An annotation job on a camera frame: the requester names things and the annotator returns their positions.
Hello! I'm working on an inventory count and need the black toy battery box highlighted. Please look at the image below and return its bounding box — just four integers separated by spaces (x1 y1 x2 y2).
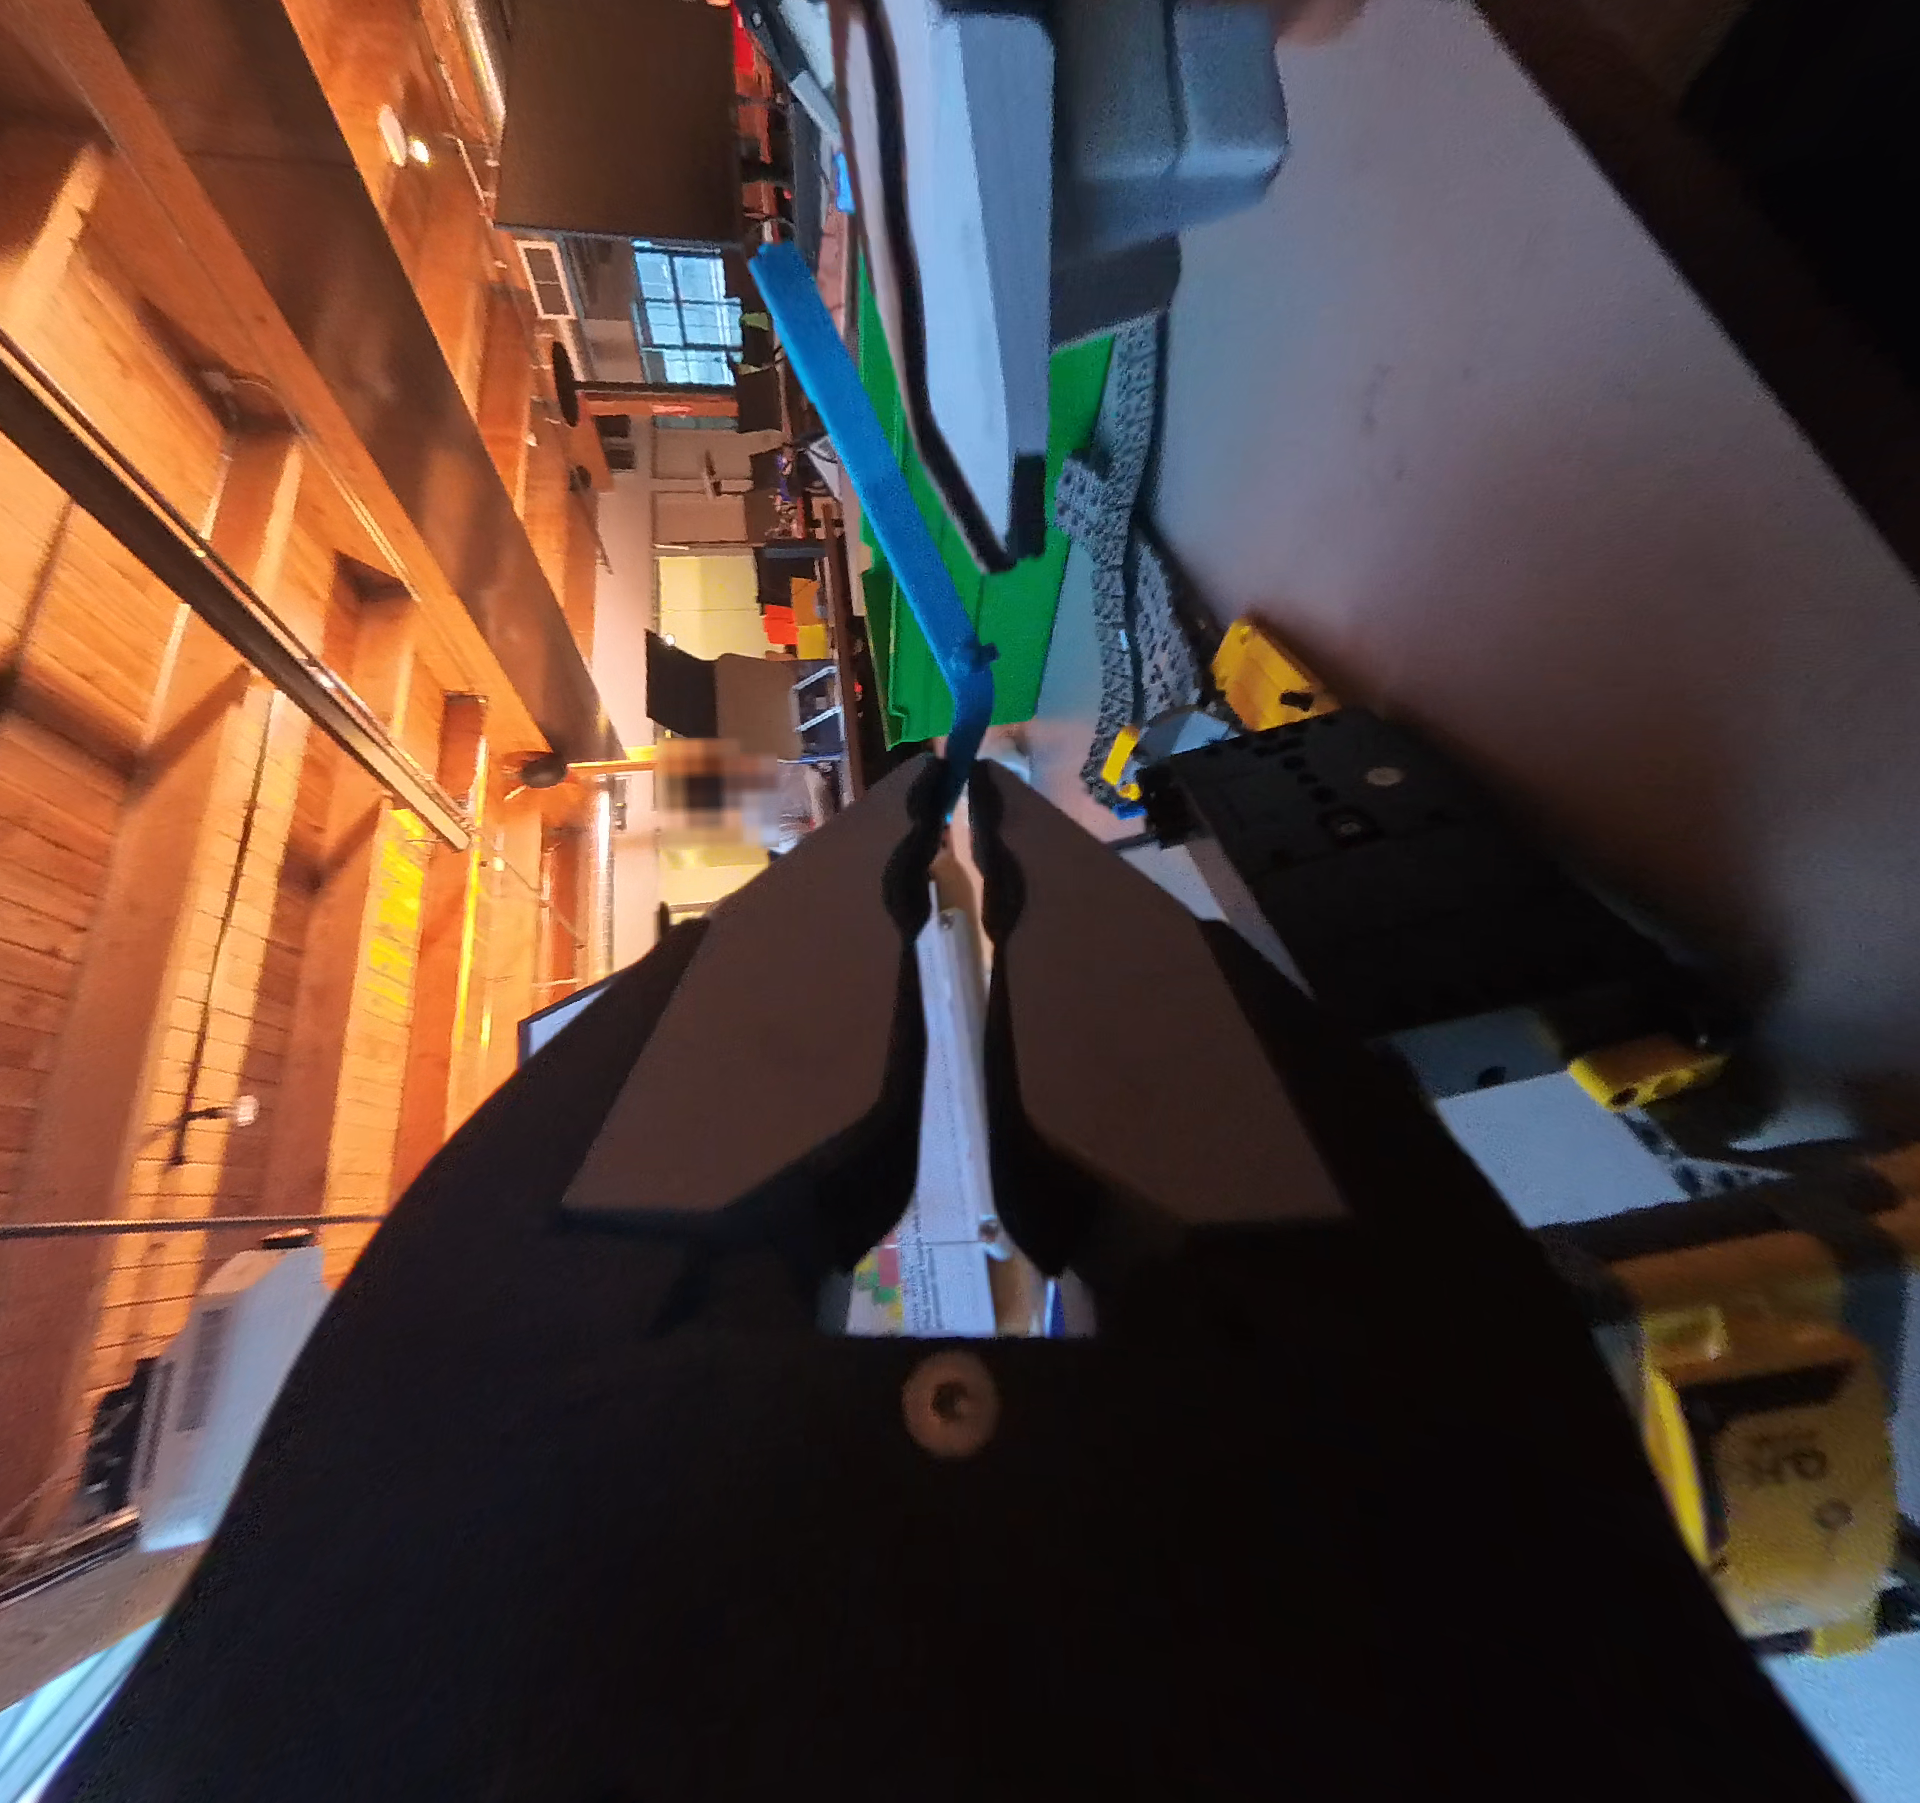
1141 704 1667 1032

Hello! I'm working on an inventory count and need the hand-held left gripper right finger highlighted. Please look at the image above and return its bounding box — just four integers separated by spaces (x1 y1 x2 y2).
966 760 1348 1272

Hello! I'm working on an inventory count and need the grey desk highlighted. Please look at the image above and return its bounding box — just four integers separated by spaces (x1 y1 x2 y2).
900 0 1920 1803

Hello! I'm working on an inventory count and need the white appliance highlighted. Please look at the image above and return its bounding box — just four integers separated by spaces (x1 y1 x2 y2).
139 1241 335 1554

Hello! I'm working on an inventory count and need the wide yellow toy panel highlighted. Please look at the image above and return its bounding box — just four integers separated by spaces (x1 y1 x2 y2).
1208 620 1341 732

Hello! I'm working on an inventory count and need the green plastic bin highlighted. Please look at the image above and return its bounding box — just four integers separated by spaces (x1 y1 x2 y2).
853 250 1124 752

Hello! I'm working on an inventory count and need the dark partition panel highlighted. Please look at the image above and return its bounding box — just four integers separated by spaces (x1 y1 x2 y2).
492 0 746 247

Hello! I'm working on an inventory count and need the small yellow toy beam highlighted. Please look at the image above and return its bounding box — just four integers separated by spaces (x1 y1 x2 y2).
1567 1034 1732 1117

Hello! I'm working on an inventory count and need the blue plastic tool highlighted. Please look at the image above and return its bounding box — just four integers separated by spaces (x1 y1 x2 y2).
746 244 1001 828

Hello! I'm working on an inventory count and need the yellow toy frame piece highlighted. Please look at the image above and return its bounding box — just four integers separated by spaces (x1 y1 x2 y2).
1628 1142 1920 1663

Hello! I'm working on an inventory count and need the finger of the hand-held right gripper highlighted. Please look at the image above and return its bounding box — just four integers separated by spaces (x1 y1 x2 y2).
854 0 1055 568
1047 0 1295 338

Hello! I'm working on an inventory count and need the window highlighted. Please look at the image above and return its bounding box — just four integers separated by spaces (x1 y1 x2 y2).
630 244 753 386

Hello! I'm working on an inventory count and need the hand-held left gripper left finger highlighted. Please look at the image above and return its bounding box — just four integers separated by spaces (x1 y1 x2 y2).
559 754 939 1228

